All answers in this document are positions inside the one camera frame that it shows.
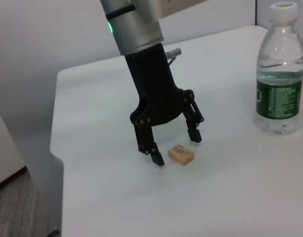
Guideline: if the small beige eraser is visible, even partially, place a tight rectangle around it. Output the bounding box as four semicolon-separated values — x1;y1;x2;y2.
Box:
167;145;195;167

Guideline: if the clear green-label water bottle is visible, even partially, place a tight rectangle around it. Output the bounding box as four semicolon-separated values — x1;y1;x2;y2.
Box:
254;1;303;135

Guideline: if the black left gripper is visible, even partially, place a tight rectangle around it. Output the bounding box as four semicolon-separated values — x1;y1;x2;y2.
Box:
124;43;205;166

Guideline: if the white cabinet panel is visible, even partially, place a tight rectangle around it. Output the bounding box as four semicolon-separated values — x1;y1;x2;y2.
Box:
0;103;27;189

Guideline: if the left arm plug cable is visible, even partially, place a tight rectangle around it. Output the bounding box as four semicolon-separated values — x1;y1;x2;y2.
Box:
165;48;183;67

